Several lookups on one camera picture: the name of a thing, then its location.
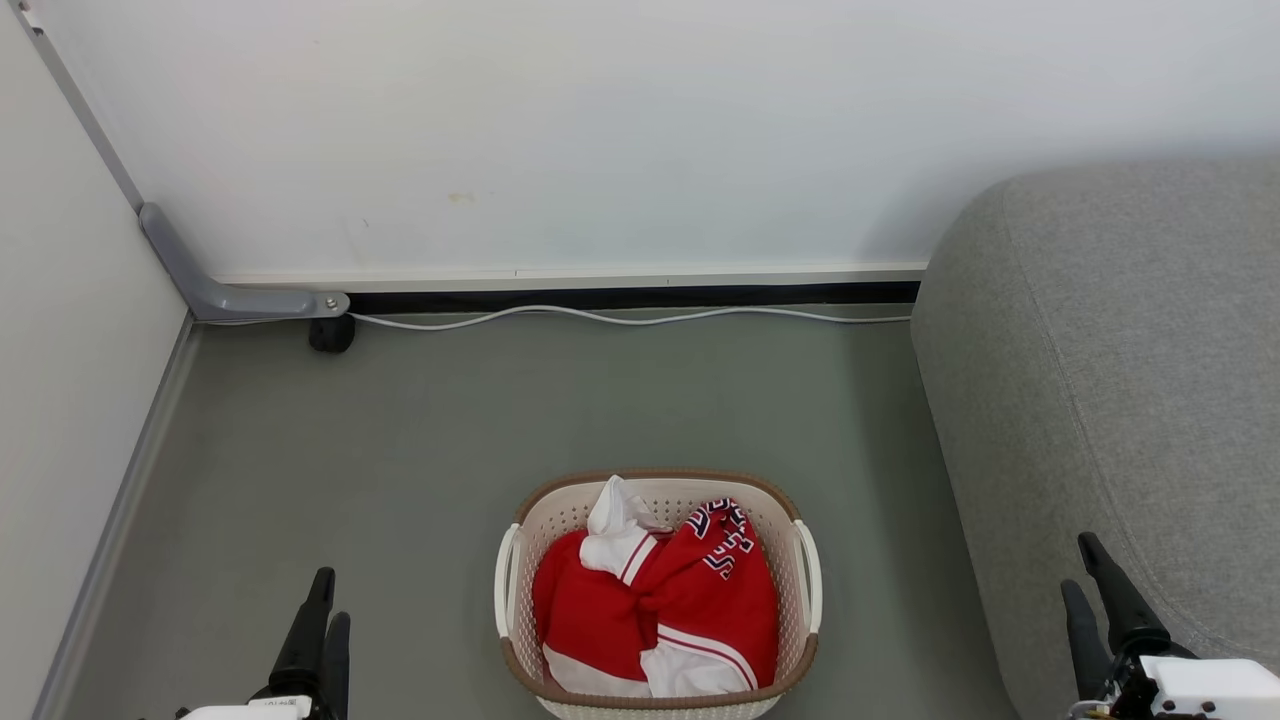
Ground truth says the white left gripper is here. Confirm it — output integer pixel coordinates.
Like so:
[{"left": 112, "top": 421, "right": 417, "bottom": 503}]
[{"left": 178, "top": 567, "right": 352, "bottom": 720}]

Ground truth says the grey metal partition foot bracket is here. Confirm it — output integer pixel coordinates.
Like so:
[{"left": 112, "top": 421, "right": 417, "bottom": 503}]
[{"left": 138, "top": 202, "right": 351, "bottom": 323}]

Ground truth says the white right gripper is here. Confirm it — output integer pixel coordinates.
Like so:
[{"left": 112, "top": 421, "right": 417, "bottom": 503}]
[{"left": 1061, "top": 532, "right": 1280, "bottom": 720}]

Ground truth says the red and white jersey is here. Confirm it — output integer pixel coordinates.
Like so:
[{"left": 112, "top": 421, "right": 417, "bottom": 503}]
[{"left": 532, "top": 475, "right": 781, "bottom": 699}]

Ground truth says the white floor cable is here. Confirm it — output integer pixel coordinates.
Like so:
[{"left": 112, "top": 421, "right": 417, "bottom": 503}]
[{"left": 205, "top": 304, "right": 913, "bottom": 332}]

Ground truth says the grey fabric sofa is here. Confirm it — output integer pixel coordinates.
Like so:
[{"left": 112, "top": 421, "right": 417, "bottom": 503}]
[{"left": 910, "top": 160, "right": 1280, "bottom": 720}]

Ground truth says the cream plastic laundry basket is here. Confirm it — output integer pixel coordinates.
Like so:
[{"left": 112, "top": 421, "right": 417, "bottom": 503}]
[{"left": 494, "top": 468, "right": 823, "bottom": 720}]

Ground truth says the black caster wheel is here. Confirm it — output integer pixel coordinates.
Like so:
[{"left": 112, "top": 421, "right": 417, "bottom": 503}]
[{"left": 308, "top": 315, "right": 357, "bottom": 354}]

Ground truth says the grey floor skirting rail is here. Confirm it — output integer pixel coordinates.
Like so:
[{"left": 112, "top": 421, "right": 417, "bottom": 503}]
[{"left": 33, "top": 312, "right": 199, "bottom": 720}]

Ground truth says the black baseboard strip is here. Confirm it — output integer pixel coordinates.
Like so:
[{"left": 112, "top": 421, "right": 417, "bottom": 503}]
[{"left": 346, "top": 282, "right": 921, "bottom": 316}]

